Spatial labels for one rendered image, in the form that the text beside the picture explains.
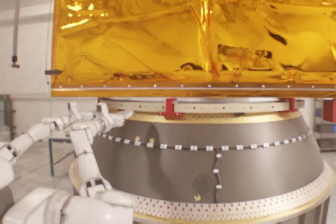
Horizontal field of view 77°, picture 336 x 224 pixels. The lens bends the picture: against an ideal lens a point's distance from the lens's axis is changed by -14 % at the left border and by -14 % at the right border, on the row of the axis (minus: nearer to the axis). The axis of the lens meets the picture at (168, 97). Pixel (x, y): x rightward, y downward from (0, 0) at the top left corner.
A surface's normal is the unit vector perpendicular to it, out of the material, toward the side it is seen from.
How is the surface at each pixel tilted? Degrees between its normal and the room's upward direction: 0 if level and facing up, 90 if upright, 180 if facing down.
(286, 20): 88
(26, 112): 90
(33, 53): 90
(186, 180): 62
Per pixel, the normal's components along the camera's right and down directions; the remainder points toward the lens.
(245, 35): -0.11, 0.00
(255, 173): 0.15, -0.44
